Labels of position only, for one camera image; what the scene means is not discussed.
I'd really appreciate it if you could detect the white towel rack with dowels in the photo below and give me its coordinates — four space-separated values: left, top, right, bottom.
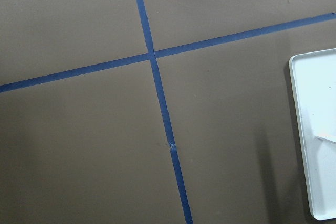
289 49 335 221

